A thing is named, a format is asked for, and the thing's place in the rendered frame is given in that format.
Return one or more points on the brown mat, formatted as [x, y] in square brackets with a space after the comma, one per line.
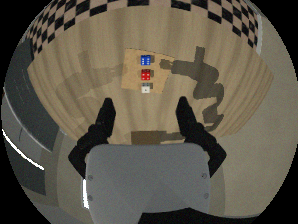
[160, 67]

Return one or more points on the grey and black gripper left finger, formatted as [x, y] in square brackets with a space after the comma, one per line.
[97, 134]

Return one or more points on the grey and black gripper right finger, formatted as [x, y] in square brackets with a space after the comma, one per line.
[194, 132]

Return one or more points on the blue die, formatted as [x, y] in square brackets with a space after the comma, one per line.
[145, 60]

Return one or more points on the red die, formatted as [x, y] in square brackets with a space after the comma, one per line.
[145, 74]

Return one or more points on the white die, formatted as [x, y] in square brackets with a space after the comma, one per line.
[145, 87]

